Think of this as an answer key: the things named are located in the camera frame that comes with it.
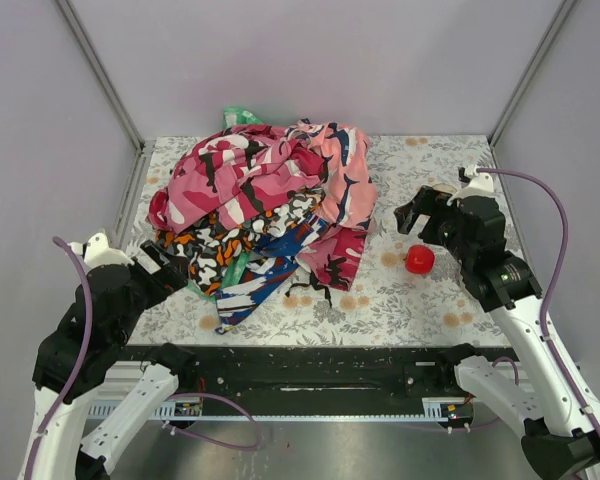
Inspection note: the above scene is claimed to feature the salmon whale print cloth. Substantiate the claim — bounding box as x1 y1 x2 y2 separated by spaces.
286 120 378 231

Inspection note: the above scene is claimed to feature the pink camouflage cloth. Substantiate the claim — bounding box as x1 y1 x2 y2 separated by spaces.
147 124 370 291

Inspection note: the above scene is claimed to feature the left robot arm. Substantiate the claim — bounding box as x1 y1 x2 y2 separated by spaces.
19 233 197 479

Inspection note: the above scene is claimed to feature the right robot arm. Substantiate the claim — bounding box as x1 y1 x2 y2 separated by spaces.
394 186 600 479

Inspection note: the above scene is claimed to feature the orange black camouflage cloth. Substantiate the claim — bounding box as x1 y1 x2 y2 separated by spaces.
155 188 324 297

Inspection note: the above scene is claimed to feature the blue white patterned cloth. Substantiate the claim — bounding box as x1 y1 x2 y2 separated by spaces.
215 215 329 335

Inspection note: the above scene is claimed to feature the green white cloth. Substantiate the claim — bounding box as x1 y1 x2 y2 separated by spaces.
223 106 263 129

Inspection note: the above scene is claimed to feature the red apple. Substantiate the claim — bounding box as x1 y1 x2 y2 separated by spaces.
405 245 435 275

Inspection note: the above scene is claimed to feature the amber drinking glass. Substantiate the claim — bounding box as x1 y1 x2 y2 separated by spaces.
432 183 457 195

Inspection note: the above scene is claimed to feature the floral table mat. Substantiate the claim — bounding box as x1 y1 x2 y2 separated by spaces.
131 135 506 347

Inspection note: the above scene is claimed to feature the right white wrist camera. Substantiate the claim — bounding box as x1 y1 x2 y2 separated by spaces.
447 165 494 206

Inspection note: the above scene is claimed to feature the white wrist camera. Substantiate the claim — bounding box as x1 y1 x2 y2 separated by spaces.
69 231 133 269
447 165 494 206

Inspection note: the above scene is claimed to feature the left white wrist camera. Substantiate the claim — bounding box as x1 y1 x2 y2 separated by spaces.
69 231 133 269

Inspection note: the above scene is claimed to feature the white slotted cable duct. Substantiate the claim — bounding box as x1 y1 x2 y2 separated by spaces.
87 397 473 426

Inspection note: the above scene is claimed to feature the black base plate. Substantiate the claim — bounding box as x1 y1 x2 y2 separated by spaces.
187 346 466 419

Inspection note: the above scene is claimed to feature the left aluminium corner post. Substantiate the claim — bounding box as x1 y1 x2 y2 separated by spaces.
53 0 145 151

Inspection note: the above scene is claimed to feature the aluminium corner post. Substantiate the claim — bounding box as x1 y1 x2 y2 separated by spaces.
488 0 580 148
53 0 145 151

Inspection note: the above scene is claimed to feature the right aluminium corner post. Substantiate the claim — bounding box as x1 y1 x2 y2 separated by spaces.
488 0 580 148

